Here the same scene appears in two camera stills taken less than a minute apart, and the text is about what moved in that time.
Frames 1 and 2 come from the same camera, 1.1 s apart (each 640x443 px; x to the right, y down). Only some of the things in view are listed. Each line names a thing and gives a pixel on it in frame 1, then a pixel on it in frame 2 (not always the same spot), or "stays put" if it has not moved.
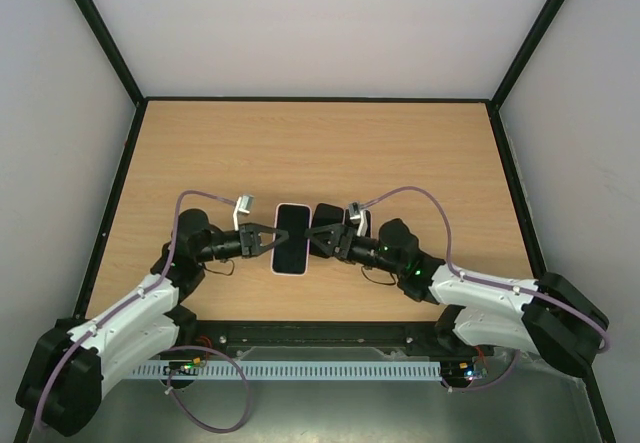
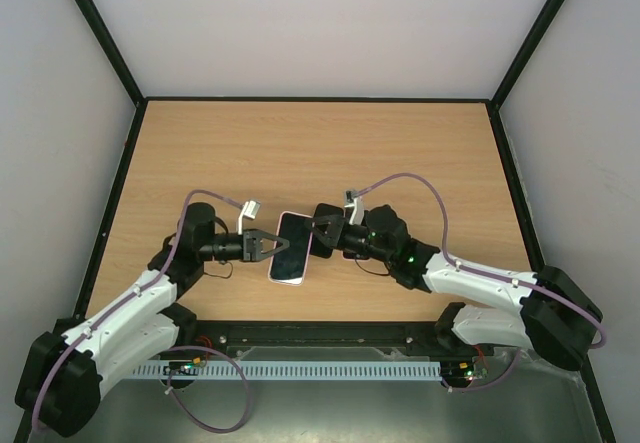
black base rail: x=313 y=340 stays put
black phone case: x=325 y=215 stays put
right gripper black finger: x=324 y=229 → x=330 y=220
